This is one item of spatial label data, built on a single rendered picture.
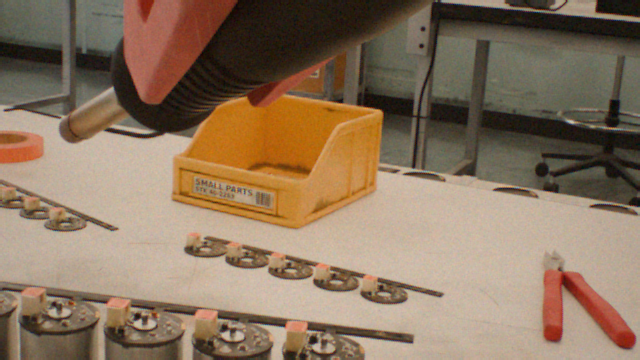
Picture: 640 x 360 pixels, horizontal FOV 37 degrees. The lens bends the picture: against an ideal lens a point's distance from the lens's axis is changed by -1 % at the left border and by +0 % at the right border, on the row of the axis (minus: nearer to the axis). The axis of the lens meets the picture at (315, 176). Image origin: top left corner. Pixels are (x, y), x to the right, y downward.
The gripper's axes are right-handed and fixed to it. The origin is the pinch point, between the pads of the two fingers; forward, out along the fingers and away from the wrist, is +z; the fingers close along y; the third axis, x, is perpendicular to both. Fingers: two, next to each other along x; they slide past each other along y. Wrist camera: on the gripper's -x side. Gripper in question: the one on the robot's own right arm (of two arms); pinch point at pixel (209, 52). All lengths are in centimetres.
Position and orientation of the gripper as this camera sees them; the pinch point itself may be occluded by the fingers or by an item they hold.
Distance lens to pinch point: 18.9
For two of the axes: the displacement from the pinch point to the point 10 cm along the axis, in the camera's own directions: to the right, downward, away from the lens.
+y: -8.5, 0.1, -5.3
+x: 3.7, 7.2, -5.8
